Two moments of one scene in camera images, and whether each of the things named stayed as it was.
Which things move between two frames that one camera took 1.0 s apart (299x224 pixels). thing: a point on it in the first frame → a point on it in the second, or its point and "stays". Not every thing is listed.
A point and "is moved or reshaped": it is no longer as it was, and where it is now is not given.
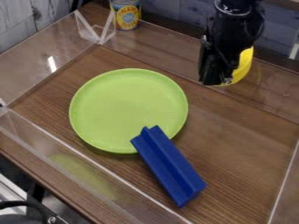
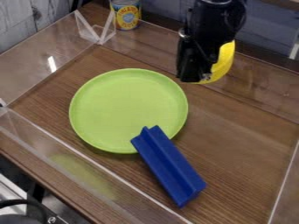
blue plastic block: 169,164 stays
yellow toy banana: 244,66 is moved or reshaped
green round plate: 119,101 stays
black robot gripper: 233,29 → 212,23
